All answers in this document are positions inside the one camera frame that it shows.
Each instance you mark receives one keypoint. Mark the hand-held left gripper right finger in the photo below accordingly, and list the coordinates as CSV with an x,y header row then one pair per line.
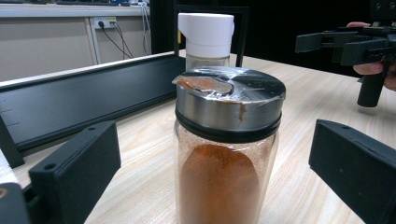
x,y
358,168

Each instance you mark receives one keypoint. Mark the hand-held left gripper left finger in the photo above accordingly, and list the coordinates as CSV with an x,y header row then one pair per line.
x,y
74,168

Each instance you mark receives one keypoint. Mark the black metal rack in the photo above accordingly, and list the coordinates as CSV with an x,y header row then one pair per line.
x,y
77,102

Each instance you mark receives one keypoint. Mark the white-lidded glass jar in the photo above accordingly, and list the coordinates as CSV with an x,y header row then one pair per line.
x,y
205,34

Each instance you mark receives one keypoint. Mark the glass jar of red powder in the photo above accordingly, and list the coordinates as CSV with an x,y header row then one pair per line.
x,y
224,161

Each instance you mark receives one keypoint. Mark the white wall socket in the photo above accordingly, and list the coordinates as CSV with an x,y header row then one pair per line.
x,y
105,22

